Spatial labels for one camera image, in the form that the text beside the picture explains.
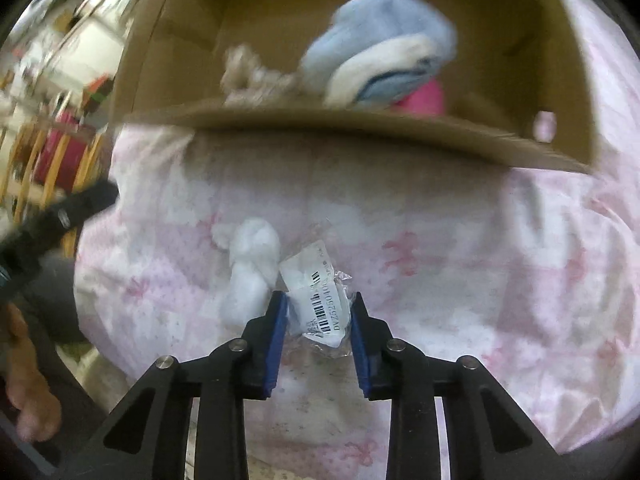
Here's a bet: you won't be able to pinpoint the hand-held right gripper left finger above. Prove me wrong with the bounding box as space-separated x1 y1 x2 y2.
65 290 289 480

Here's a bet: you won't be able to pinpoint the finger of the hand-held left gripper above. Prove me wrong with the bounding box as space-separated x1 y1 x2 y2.
0 180 121 292

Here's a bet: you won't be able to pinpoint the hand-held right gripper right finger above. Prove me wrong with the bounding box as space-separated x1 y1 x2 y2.
350 292 576 480

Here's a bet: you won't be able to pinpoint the clear packet with white label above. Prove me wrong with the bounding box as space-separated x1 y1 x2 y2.
279 220 357 358

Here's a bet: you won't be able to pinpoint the white socks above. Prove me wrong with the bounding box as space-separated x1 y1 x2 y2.
212 216 282 328

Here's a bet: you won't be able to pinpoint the cardboard box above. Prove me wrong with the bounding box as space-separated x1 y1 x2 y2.
117 0 608 176

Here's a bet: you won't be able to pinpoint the beige lace scrunchie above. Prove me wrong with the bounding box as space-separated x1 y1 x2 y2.
220 44 306 107

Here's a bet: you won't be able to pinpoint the pink socks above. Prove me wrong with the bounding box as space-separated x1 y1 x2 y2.
390 80 446 117

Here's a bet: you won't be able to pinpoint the light blue fluffy cloth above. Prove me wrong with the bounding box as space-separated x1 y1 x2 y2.
299 0 458 111

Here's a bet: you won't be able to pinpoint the person's left hand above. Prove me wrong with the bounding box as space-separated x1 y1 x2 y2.
0 302 63 443

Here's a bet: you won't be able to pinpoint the yellow wooden rack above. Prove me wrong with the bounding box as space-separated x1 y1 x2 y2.
0 110 108 221

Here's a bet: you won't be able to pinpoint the red storage bin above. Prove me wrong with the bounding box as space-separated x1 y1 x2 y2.
35 112 98 191

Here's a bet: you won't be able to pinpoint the pink bow print blanket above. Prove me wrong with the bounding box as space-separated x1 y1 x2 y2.
72 0 640 480

